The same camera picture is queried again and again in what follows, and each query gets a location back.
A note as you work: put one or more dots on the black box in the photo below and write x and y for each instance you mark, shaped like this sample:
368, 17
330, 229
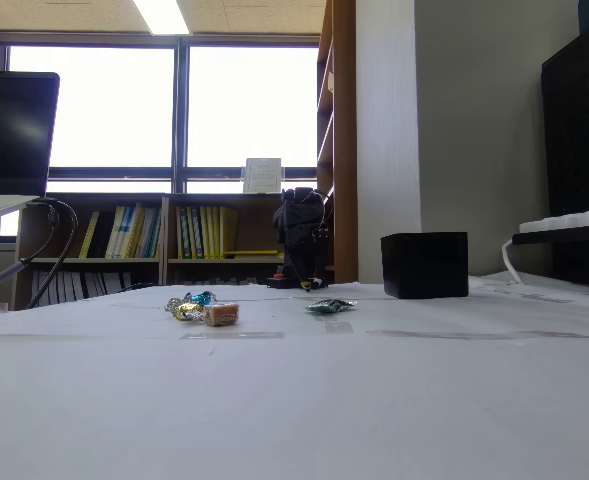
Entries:
424, 265

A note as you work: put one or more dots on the ceiling light panel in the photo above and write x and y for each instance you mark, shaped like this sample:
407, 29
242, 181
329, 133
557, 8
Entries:
161, 15

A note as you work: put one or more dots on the black pegboard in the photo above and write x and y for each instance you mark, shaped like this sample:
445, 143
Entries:
581, 140

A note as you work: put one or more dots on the blue wrapped candy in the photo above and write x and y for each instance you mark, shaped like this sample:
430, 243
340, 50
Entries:
201, 298

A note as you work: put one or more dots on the white power strip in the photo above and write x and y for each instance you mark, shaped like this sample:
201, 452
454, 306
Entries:
569, 221

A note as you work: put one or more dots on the low wooden bookcase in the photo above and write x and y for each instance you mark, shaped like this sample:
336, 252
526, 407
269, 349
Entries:
166, 235

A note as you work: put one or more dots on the yellow flat stick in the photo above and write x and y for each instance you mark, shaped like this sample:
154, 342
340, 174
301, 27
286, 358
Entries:
254, 253

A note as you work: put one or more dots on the dark window frame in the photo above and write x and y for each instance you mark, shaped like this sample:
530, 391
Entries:
180, 110

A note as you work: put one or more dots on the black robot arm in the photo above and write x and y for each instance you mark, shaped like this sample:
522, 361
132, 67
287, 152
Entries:
296, 210

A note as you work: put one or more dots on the gold wrapped candy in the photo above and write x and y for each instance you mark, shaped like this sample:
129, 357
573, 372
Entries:
186, 311

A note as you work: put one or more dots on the white paper sign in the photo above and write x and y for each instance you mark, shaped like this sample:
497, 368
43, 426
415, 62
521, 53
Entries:
262, 176

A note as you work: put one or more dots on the white paper table cover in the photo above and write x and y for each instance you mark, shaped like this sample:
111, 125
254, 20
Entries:
294, 400

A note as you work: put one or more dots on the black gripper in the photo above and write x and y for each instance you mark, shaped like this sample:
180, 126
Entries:
308, 248

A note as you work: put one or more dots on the tall wooden bookshelf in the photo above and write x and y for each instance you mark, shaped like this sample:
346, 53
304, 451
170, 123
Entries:
344, 150

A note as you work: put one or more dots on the orange caramel candy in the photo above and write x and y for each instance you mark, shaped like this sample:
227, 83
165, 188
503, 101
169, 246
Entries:
221, 315

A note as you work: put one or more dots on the slanted yellow book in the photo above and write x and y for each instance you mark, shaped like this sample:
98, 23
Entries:
89, 235

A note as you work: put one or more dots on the green foil packet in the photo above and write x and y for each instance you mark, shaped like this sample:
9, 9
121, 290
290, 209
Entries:
329, 305

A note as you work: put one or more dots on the thick yellow book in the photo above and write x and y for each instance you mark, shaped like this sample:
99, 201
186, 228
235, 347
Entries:
229, 232

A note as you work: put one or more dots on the laptop with black screen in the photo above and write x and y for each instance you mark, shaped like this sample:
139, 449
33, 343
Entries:
9, 135

